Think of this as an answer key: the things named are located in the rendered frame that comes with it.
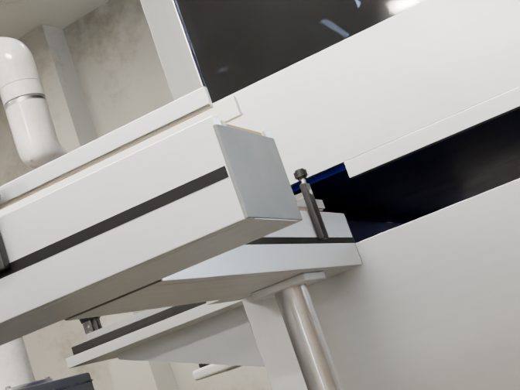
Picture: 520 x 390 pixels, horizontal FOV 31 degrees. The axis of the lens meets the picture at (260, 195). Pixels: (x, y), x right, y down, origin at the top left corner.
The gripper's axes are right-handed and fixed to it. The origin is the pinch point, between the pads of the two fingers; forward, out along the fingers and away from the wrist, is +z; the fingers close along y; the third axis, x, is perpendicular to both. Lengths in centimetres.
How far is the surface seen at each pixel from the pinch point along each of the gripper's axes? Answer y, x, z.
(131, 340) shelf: -11.0, -14.5, 5.9
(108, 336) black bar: -8.1, -8.1, 3.3
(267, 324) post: -12.6, -42.3, 11.9
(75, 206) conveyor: -95, -64, 1
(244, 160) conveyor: -91, -79, 3
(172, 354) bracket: -2.5, -17.0, 10.2
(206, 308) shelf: -11.0, -31.5, 5.3
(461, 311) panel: -13, -75, 21
